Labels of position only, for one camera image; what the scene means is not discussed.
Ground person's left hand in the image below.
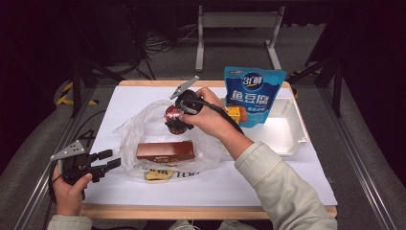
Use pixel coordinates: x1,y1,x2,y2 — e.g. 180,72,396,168
52,166,94,217

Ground person's right hand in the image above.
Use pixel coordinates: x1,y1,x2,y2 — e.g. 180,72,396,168
179,86,245,151

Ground white metal stand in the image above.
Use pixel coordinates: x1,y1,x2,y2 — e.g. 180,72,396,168
194,5,286,73

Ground blue snack pouch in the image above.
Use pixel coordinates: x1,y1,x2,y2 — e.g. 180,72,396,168
223,66,287,128

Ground dark jar with red lid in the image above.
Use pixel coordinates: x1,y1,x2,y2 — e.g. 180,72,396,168
164,104,194,136

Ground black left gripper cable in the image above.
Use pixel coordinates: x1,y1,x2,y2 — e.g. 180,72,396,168
47,161,63,205

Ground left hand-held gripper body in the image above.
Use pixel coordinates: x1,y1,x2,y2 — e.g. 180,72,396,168
50,140,103,186

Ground translucent smiley plastic bag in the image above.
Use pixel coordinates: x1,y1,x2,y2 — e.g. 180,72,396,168
113,99,224,183

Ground white plastic tray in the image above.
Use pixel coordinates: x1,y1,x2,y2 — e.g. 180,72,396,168
219,97,309,157

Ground black floor cables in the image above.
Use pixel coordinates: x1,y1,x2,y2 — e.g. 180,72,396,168
127,6,199,81

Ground brown biscuit box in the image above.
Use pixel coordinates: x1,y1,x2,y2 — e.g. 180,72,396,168
136,141,196,162

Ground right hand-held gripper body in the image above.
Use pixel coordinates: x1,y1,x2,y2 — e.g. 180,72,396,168
169,75,205,114

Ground yellow black hazard tape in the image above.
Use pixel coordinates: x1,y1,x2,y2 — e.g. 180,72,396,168
288,68,320,99
56,80,99,106

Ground aluminium floor rail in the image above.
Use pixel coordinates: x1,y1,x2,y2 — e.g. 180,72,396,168
319,85,396,230
12,104,85,230

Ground person's legs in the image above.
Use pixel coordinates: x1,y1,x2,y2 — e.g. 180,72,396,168
169,219,257,230

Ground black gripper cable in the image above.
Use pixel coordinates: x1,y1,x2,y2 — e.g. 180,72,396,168
47,161,63,205
183,99,245,136

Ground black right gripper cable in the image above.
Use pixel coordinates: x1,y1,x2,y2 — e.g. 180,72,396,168
183,99,245,136

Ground white board sheet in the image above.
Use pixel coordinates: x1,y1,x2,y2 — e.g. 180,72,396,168
81,85,339,207

